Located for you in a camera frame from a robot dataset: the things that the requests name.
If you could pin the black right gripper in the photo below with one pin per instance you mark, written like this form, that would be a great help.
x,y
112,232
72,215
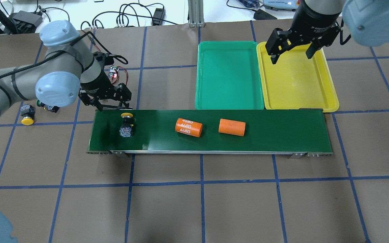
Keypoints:
x,y
311,18

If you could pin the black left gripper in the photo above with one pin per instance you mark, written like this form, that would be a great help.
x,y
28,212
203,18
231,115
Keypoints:
x,y
95,89

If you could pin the yellow push button top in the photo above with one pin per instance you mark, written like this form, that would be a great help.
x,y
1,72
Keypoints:
x,y
127,127

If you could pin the yellow push button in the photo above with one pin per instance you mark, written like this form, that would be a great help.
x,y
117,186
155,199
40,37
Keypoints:
x,y
127,127
27,111

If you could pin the orange cylinder with 4680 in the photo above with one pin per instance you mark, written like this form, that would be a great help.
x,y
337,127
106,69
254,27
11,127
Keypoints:
x,y
188,127

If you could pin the plain orange cylinder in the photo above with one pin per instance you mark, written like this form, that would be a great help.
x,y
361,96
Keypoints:
x,y
233,127

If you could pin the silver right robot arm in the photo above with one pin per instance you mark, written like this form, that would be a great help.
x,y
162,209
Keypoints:
x,y
366,20

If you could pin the small motor controller board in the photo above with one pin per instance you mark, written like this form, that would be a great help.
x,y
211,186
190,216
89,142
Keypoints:
x,y
113,74

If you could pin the small blue teach pendant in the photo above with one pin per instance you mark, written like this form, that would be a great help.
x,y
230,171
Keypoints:
x,y
290,5

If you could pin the yellow plastic tray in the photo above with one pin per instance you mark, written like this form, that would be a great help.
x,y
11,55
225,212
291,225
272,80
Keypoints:
x,y
296,82

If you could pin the green push button left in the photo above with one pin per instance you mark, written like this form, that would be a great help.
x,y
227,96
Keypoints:
x,y
53,109

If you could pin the blue checkered umbrella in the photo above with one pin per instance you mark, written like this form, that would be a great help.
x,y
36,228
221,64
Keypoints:
x,y
250,3

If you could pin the green plastic tray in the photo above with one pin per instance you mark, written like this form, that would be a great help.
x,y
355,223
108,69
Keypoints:
x,y
228,76

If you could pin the yellow push button bottom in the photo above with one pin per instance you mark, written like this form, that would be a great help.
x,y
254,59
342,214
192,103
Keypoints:
x,y
27,111

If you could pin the green conveyor belt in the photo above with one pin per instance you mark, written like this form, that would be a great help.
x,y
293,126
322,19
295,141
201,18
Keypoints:
x,y
301,132

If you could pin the black power adapter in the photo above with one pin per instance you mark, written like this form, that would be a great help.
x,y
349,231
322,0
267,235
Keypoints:
x,y
158,17

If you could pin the aluminium frame post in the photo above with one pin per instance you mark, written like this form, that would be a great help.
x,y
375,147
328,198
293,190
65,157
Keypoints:
x,y
196,13

